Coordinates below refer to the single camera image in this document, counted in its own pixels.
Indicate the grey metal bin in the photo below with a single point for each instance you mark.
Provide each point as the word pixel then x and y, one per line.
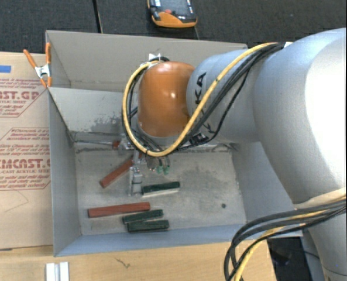
pixel 190 186

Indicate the black cylinder on white bracket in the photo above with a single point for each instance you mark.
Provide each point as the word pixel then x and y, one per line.
pixel 199 139

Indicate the red-brown flat block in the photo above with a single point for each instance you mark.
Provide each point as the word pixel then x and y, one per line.
pixel 116 144
pixel 116 173
pixel 119 209

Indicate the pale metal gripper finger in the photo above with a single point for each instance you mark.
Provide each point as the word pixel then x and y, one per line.
pixel 130 184
pixel 137 183

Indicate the dark green flat block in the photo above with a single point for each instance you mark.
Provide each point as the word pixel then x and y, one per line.
pixel 143 216
pixel 161 187
pixel 148 226

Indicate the brown cardboard board red print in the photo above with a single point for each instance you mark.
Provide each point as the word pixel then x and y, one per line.
pixel 18 215

